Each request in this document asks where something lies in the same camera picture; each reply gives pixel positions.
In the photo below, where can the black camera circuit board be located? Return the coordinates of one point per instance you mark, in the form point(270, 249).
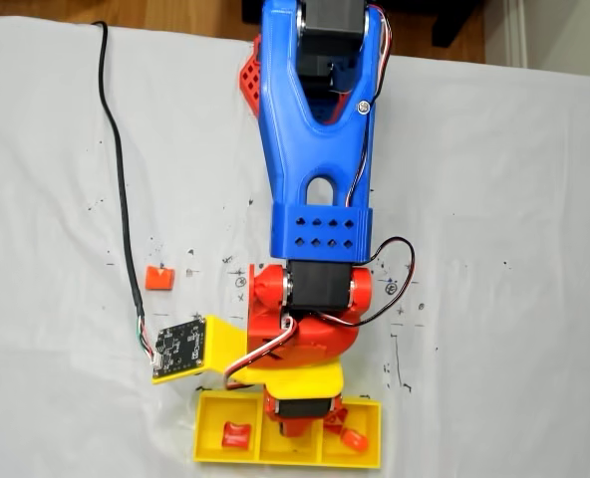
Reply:
point(180, 351)

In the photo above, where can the white plastic table cover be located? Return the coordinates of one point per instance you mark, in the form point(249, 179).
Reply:
point(474, 348)

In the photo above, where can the red candy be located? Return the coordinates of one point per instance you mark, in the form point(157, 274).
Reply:
point(332, 424)
point(236, 434)

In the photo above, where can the yellow three-compartment box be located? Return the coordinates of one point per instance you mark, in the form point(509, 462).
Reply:
point(210, 455)

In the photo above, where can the orange candy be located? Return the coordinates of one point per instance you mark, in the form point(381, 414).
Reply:
point(159, 278)
point(354, 439)

